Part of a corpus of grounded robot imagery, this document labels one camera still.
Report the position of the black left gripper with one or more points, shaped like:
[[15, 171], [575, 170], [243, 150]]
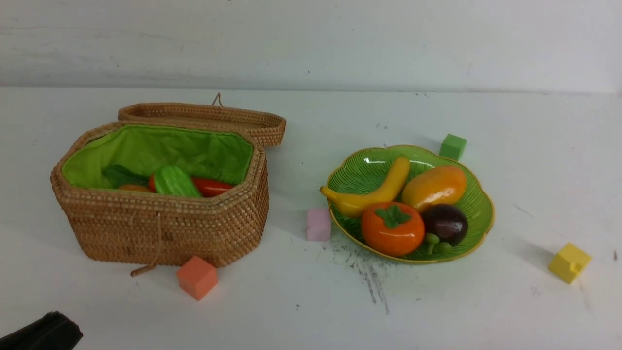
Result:
[[54, 331]]

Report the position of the brown toy potato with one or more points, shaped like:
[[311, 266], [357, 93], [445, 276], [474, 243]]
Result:
[[135, 188]]

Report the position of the green toy bitter gourd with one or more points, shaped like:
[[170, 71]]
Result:
[[172, 180]]

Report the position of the orange toy carrot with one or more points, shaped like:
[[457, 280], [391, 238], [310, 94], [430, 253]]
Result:
[[118, 175]]

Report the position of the yellow toy banana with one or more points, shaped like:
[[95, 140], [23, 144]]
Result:
[[352, 205]]

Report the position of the orange toy persimmon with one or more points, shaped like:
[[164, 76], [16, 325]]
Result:
[[392, 228]]

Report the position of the orange yellow toy mango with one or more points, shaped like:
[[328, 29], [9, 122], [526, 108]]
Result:
[[441, 185]]

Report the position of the purple toy mangosteen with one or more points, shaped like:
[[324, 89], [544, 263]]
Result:
[[446, 226]]

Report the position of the woven wicker basket green lining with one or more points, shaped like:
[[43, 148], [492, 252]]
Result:
[[151, 228]]

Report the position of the orange foam cube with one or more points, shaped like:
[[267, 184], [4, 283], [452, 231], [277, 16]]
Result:
[[197, 277]]

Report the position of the pink foam cube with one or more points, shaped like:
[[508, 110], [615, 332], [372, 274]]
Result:
[[318, 225]]

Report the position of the woven wicker basket lid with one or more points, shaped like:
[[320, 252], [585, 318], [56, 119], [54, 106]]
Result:
[[267, 129]]

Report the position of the green leaf-shaped glass plate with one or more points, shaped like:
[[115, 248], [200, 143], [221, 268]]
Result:
[[363, 171]]

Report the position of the green foam cube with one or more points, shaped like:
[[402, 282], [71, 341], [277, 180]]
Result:
[[452, 147]]

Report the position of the yellow foam block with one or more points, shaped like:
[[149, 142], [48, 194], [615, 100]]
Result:
[[569, 263]]

